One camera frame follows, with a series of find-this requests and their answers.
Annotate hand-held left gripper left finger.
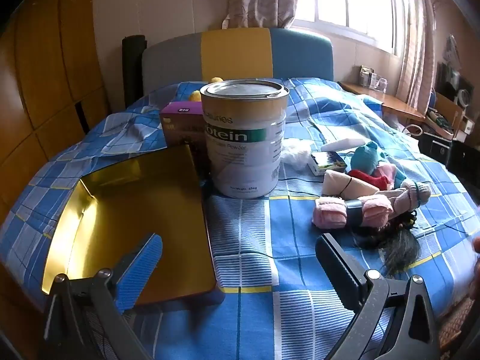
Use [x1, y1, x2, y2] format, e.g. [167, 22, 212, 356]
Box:
[43, 232, 164, 360]

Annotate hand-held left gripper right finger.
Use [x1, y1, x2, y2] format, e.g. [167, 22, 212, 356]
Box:
[315, 232, 441, 360]

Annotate black wig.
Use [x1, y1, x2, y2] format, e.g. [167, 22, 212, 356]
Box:
[349, 217, 421, 276]

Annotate gold tin tray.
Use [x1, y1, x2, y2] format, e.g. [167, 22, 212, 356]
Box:
[40, 144, 226, 310]

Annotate beige stockings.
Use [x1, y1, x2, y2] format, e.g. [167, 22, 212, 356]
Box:
[323, 170, 380, 198]

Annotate colourful hair ties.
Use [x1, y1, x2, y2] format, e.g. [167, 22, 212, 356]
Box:
[394, 210, 419, 231]

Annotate red sock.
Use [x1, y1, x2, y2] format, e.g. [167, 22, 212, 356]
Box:
[347, 169, 392, 191]

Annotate small white blue box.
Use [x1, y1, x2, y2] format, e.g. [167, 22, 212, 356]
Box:
[307, 151, 347, 176]

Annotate pink cloth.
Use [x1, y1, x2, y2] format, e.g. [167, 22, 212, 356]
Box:
[371, 163, 398, 188]

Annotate grey pink socks bundle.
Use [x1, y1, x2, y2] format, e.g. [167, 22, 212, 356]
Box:
[375, 181, 432, 214]

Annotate teal sock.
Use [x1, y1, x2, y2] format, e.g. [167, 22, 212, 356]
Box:
[350, 141, 407, 186]

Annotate white tube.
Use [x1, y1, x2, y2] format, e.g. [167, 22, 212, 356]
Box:
[320, 139, 367, 153]

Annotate blue checkered bedsheet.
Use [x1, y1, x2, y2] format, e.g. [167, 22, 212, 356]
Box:
[0, 77, 480, 360]

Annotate purple cardboard box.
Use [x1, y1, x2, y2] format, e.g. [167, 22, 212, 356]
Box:
[159, 101, 211, 175]

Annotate white protein powder can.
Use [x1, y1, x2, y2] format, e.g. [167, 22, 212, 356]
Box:
[200, 79, 290, 199]

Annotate yellow plush toy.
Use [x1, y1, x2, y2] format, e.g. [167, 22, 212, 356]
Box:
[189, 77, 226, 103]

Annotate cluttered shelf unit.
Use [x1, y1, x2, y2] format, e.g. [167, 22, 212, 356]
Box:
[420, 34, 480, 169]

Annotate clear desk organizer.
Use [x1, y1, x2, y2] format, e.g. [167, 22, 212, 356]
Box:
[358, 65, 389, 91]

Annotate black rolled mat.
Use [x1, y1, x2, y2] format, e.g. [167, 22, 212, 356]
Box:
[122, 35, 147, 106]

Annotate wooden wardrobe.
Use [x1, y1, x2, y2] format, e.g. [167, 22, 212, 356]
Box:
[0, 0, 113, 181]

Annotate grey yellow blue headboard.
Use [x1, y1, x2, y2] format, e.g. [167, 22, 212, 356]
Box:
[140, 27, 334, 96]

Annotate bright window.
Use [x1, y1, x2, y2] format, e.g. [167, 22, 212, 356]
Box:
[292, 0, 409, 55]

